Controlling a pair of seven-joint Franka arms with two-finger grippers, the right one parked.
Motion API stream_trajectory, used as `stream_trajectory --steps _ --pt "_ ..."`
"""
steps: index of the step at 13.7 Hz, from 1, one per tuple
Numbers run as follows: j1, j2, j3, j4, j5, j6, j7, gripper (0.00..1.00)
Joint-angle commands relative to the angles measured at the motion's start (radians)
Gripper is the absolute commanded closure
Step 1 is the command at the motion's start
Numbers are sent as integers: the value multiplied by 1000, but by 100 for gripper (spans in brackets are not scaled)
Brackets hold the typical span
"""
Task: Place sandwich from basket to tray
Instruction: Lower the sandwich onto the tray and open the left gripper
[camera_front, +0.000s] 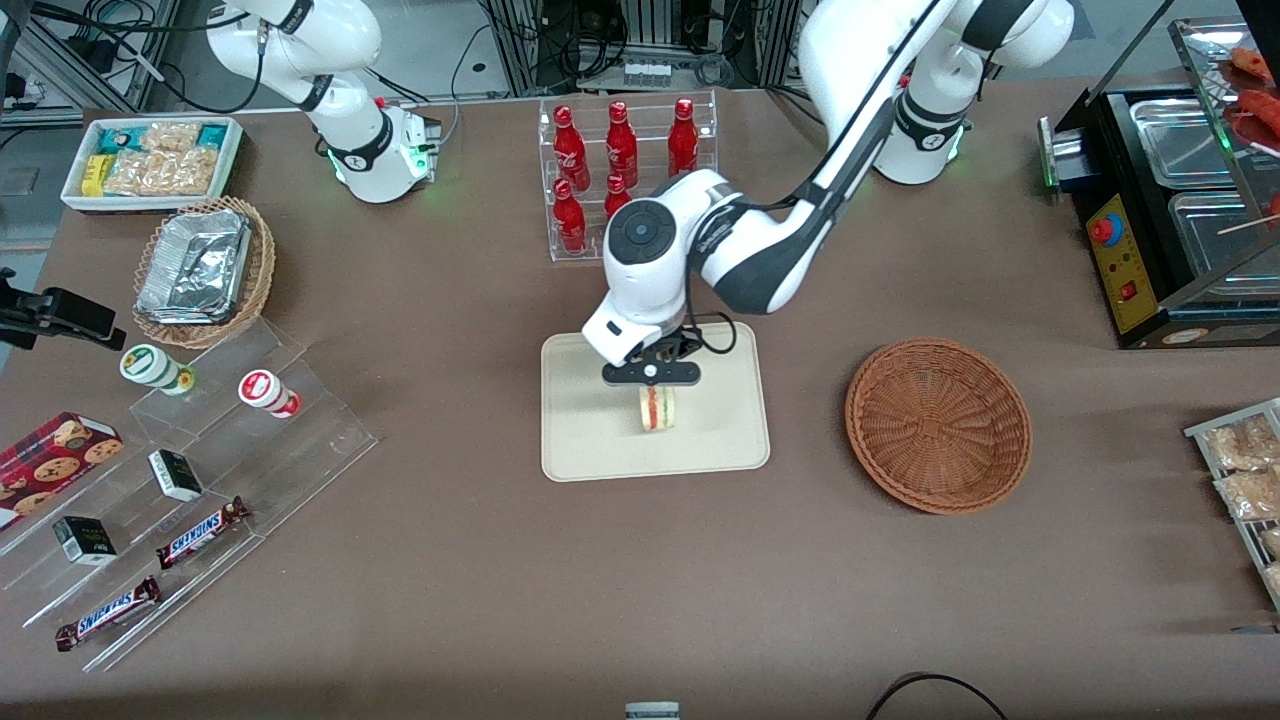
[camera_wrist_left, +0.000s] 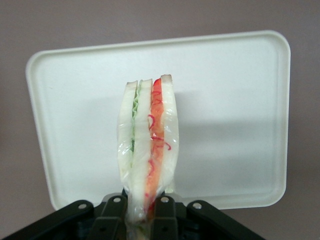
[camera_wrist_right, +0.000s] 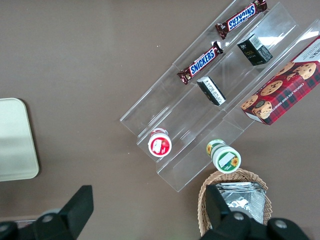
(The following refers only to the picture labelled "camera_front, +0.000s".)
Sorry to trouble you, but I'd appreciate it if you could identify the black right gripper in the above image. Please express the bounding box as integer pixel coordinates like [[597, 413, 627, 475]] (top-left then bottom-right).
[[0, 268, 128, 352]]

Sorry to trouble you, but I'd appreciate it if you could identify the triangular sandwich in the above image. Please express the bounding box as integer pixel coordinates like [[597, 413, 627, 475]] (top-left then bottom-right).
[[639, 385, 678, 434]]

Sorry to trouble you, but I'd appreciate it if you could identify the beige plastic serving tray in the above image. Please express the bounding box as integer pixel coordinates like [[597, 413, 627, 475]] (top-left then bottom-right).
[[540, 321, 772, 484]]

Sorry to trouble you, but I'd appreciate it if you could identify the light tan wicker basket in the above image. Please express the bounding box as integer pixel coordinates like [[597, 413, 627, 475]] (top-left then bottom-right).
[[132, 196, 277, 350]]

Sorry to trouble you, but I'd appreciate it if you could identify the brown round wicker basket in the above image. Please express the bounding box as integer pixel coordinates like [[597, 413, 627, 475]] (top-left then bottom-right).
[[845, 338, 1033, 516]]

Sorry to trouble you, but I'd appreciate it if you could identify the green lidded white cup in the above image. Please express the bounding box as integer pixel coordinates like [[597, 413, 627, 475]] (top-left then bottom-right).
[[119, 343, 197, 397]]

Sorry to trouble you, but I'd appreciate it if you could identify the white rectangular snack bin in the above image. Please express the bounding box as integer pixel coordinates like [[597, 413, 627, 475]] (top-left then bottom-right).
[[61, 116, 245, 215]]

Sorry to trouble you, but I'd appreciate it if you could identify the aluminium foil container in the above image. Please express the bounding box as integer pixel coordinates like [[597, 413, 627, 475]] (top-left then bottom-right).
[[136, 209, 252, 325]]

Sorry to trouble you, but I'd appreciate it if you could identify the red cookie box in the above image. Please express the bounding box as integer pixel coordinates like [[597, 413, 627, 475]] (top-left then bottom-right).
[[0, 411, 125, 532]]

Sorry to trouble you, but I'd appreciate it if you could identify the clear acrylic bottle rack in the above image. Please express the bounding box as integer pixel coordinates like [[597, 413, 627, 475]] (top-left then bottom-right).
[[538, 89, 719, 264]]

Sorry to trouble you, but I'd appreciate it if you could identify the large clear cracker bag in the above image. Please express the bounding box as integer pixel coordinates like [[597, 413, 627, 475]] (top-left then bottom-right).
[[104, 148, 219, 198]]

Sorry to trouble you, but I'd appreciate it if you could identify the small black carton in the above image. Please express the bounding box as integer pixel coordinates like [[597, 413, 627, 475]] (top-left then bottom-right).
[[147, 449, 205, 503], [51, 515, 119, 567]]

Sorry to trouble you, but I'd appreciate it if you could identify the red lidded white cup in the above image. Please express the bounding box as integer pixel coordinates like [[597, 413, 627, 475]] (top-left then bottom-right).
[[237, 369, 302, 419]]

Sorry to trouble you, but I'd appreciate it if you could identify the small clear cracker bag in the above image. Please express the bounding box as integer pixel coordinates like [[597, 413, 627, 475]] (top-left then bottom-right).
[[139, 121, 202, 154]]

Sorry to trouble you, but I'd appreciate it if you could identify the brown Snickers bar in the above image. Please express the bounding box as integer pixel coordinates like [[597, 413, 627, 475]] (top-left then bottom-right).
[[54, 575, 162, 653], [156, 496, 250, 571]]

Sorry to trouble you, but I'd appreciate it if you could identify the clear acrylic stepped stand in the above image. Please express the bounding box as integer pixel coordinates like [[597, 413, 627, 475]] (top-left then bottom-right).
[[0, 318, 380, 674]]

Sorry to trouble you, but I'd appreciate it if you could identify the black food warmer cabinet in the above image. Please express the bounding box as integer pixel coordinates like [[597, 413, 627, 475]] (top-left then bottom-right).
[[1038, 15, 1280, 350]]

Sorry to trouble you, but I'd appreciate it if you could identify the steel warmer pan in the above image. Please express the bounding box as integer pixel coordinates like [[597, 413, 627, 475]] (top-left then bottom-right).
[[1129, 97, 1239, 191], [1167, 189, 1280, 278]]

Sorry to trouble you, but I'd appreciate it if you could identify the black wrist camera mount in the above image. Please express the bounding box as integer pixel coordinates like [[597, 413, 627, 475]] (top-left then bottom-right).
[[640, 325, 707, 364]]

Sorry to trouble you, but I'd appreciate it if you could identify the black looped cable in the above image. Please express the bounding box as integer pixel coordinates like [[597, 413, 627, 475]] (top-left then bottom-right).
[[864, 672, 1012, 720]]

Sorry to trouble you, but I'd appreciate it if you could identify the grey wire snack rack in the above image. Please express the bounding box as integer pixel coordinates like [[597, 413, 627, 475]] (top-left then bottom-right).
[[1184, 397, 1280, 612]]

